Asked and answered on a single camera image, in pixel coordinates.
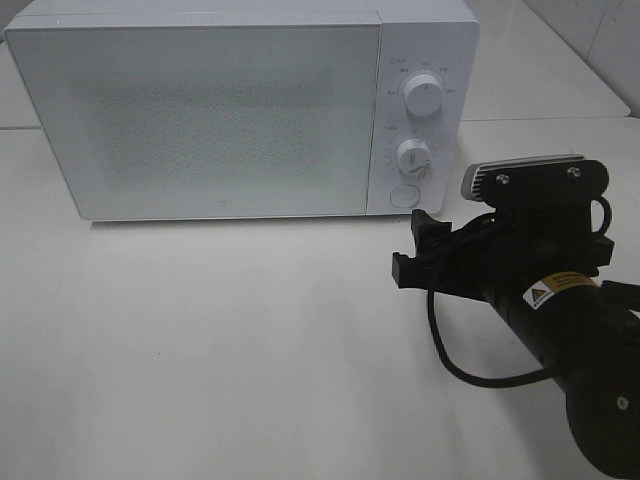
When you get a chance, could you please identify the round door release button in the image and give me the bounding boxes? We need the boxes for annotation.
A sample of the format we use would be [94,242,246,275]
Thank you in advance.
[389,185,421,208]

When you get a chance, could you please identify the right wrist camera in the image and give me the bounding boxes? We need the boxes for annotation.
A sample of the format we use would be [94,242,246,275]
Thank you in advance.
[461,154,609,210]

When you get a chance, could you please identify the white microwave knob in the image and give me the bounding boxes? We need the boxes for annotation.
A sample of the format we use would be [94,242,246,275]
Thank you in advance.
[403,73,443,117]
[396,139,432,176]

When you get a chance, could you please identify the white microwave oven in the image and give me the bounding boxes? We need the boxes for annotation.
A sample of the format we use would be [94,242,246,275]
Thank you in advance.
[4,1,480,220]

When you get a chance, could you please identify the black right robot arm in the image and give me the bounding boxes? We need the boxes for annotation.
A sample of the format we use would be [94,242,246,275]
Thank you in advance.
[392,200,639,479]

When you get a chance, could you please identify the white microwave door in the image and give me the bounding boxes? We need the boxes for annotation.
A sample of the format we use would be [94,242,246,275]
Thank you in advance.
[8,26,379,221]

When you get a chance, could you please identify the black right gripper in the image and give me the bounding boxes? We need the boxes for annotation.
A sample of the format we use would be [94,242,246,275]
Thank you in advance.
[391,199,614,305]

